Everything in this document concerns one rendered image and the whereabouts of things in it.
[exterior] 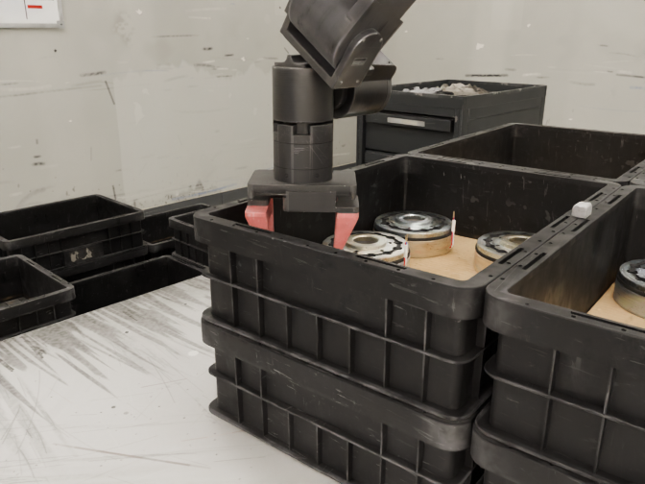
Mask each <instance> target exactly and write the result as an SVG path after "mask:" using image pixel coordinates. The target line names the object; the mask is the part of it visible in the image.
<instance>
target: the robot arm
mask: <svg viewBox="0 0 645 484"><path fill-rule="evenodd" d="M415 1H416V0H289V1H288V4H287V6H286V8H285V12H286V13H287V15H286V18H285V20H284V22H283V24H282V27H281V29H280V32H281V33H282V34H283V35H284V37H285V38H286V39H287V40H288V41H289V42H290V44H291V45H292V46H293V47H294V48H295V49H296V50H297V51H298V52H299V53H300V55H287V59H286V61H279V62H275V65H273V66H272V75H273V121H274V122H273V133H274V170H269V169H258V170H254V172H253V173H252V175H251V178H250V179H249V181H248V183H247V185H248V205H247V208H246V210H245V217H246V219H247V221H248V223H249V225H250V226H253V227H257V228H261V229H264V230H270V231H275V229H274V203H273V198H283V210H284V211H288V212H336V218H335V231H334V245H333V248H337V249H341V250H342V249H343V248H344V246H345V244H346V242H347V240H348V238H349V236H350V234H351V232H352V230H353V228H354V226H355V224H356V222H357V220H358V218H359V202H358V196H357V195H356V187H357V184H356V178H355V172H354V171H339V170H333V119H339V118H346V117H352V116H359V115H367V114H374V113H377V112H379V111H381V110H382V109H383V108H384V107H386V105H387V104H388V102H389V100H390V97H391V93H392V77H393V75H394V73H395V71H396V66H395V65H394V64H393V63H392V62H391V61H390V60H389V59H388V58H387V57H386V56H385V55H384V54H383V53H382V52H381V51H380V50H381V49H382V48H383V47H384V45H385V44H386V43H387V42H388V41H389V40H390V38H391V37H392V36H393V35H394V33H395V32H396V31H397V30H398V29H399V27H400V26H401V25H402V24H403V21H402V20H401V19H400V18H401V17H402V16H403V15H404V14H405V13H406V12H407V11H408V10H409V9H410V7H411V6H412V5H413V4H414V3H415ZM336 197H337V202H336Z"/></svg>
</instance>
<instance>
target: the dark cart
mask: <svg viewBox="0 0 645 484"><path fill-rule="evenodd" d="M459 83H461V84H463V85H468V84H471V86H474V85H476V86H477V87H480V88H483V89H484V90H486V91H487V92H488V93H483V94H475V95H444V94H432V93H420V92H408V91H403V89H405V88H408V89H410V90H411V88H412V87H416V86H418V87H419V89H424V88H425V87H427V88H428V89H430V88H432V87H437V86H438V87H439V88H441V86H442V85H443V84H447V85H448V86H451V85H452V84H459ZM546 90H547V85H529V84H514V83H498V82H482V81H466V80H450V79H447V80H438V81H428V82H418V83H408V84H399V85H392V93H391V97H390V100H389V102H388V104H387V105H386V107H384V108H383V109H382V110H381V111H379V112H377V113H374V114H367V115H359V116H357V131H356V166H358V165H362V164H365V163H369V162H372V161H376V160H379V159H382V158H386V157H392V156H395V155H403V154H408V152H410V151H413V150H415V149H419V148H422V147H426V146H430V145H433V144H437V143H440V142H444V141H446V140H450V139H453V138H457V137H460V136H464V135H467V134H471V133H477V132H480V131H483V130H487V129H490V128H494V127H497V126H501V125H504V124H508V123H524V124H535V125H542V122H543V114H544V106H545V96H546Z"/></svg>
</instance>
